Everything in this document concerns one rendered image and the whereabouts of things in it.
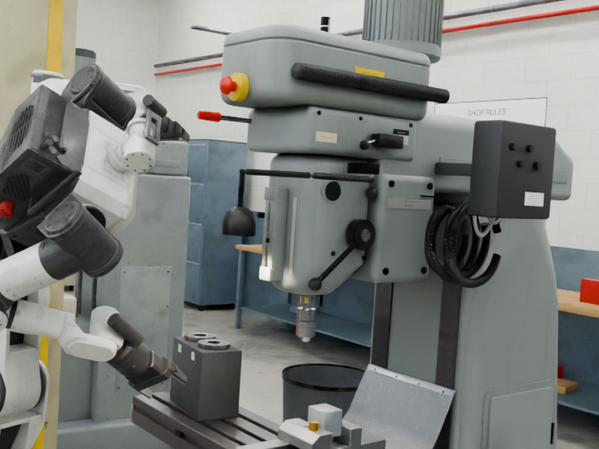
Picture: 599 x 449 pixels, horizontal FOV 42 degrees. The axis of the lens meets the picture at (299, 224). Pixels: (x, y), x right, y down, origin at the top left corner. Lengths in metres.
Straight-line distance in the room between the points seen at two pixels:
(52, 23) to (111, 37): 8.19
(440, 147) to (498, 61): 4.98
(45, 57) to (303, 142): 1.86
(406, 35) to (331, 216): 0.49
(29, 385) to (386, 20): 1.24
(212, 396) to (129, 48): 9.75
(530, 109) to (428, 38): 4.72
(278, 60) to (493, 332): 0.90
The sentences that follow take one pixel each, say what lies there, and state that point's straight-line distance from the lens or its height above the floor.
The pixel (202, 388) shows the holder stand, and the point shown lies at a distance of 2.14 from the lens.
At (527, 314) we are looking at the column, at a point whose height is 1.25.
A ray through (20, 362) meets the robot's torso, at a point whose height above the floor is 1.09.
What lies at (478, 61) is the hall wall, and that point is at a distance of 7.05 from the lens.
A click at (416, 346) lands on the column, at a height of 1.15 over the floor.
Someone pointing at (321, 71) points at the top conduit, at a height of 1.79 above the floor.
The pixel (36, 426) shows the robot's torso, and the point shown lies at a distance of 2.15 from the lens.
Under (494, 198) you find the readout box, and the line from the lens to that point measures 1.71.
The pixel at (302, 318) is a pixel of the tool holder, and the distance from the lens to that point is 1.83.
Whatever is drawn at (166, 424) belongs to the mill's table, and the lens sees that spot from 2.25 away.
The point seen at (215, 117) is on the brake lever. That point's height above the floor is 1.70.
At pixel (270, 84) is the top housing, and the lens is 1.63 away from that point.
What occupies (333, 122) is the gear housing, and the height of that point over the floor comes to 1.70.
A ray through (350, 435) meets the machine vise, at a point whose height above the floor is 1.00.
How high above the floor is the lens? 1.56
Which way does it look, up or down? 3 degrees down
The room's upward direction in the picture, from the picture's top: 4 degrees clockwise
